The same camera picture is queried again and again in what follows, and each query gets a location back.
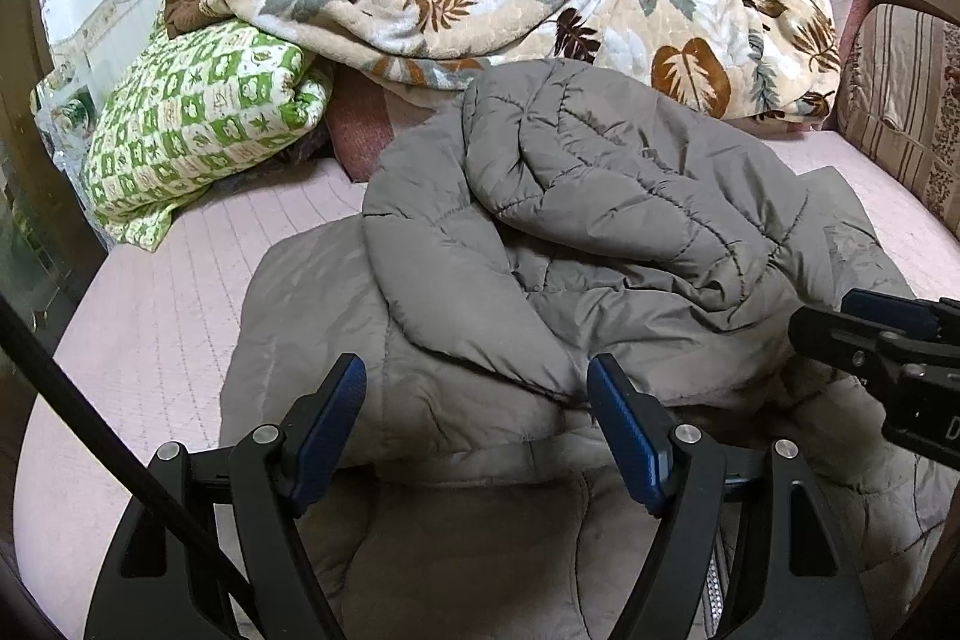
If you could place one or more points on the floral plastic sheet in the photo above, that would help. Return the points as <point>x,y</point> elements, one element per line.
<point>67,111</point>

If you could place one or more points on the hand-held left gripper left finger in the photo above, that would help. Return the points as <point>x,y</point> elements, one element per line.
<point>330,430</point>

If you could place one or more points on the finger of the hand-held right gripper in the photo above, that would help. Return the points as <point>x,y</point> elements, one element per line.
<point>832,332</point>
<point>892,314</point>

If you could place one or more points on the striped sofa cushion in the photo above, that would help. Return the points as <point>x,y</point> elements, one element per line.
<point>900,100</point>

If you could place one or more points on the brown cloth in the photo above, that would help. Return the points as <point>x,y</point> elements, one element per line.
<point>195,3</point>

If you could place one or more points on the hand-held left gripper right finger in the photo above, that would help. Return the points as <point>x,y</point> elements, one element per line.
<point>630,437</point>

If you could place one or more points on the green patterned quilt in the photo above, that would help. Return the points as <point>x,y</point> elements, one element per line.
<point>202,108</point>

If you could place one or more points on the maroon pillow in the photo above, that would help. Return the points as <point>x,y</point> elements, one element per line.
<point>360,130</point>

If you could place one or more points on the grey puffer jacket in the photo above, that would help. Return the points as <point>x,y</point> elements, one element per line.
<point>562,197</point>

